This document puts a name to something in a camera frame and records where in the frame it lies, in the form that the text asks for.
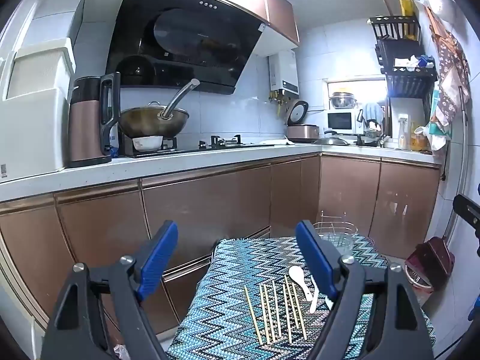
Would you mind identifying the white ceramic spoon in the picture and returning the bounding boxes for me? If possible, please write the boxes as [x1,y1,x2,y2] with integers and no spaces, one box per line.
[289,266,312,302]

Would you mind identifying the bamboo chopstick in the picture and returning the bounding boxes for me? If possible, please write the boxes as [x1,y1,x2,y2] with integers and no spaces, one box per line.
[264,284,277,343]
[284,276,307,341]
[259,284,273,345]
[282,283,292,344]
[244,285,264,345]
[272,280,282,339]

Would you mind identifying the red dustpan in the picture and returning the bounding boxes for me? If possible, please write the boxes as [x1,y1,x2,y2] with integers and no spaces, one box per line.
[405,236,455,291]

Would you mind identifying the yellow detergent bottle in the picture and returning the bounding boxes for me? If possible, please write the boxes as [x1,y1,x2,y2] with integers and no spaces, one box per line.
[410,126,429,151]

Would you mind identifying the white spray bottle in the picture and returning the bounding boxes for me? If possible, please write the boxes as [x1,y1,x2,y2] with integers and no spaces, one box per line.
[398,114,408,150]

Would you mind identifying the zigzag knitted table cloth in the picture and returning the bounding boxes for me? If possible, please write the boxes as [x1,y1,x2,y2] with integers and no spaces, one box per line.
[165,235,437,360]

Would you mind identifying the brown patterned hanging cloth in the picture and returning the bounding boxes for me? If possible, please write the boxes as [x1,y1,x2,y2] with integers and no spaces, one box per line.
[425,7,471,133]

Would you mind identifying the blue hanging towel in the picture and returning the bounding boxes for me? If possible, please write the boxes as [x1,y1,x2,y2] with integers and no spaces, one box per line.
[356,102,384,125]

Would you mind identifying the black dish rack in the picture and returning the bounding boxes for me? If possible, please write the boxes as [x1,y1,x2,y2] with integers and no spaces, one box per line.
[368,16,437,98]

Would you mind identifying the glass pan lid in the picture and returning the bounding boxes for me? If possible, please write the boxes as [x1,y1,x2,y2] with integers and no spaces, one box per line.
[314,130,349,146]

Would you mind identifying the white microwave oven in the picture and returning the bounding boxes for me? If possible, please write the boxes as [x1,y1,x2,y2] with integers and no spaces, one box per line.
[327,110,356,134]

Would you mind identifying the steel pot with lid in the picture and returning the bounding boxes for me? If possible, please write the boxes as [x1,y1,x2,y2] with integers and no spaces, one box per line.
[329,92,357,109]

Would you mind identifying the white bowl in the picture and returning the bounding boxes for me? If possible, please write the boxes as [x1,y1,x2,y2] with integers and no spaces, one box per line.
[132,136,164,152]

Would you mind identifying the black gas stove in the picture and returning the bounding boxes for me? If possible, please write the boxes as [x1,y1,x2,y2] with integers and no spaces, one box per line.
[118,134,262,158]

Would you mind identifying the copper rice cooker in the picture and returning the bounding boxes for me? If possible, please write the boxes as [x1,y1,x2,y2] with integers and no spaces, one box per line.
[286,100,320,143]

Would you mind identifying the copper black kettle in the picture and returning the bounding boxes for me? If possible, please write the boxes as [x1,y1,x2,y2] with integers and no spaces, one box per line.
[68,72,120,167]

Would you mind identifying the yellow roll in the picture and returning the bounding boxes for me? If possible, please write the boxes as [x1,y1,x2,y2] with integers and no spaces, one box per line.
[399,0,415,16]

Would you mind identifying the white water heater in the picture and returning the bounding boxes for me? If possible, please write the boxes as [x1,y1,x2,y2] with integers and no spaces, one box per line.
[268,49,299,95]

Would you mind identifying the white appliance box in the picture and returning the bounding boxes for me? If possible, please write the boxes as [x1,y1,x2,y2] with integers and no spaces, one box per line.
[1,37,76,182]

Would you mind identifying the black range hood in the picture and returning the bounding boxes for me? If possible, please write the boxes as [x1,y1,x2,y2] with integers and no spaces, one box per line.
[106,0,262,95]

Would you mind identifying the clear wire utensil holder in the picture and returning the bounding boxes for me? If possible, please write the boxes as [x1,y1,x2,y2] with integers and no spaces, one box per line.
[313,211,358,255]

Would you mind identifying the brass wok with handle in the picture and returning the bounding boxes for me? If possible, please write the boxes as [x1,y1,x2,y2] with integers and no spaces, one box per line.
[119,78,200,139]

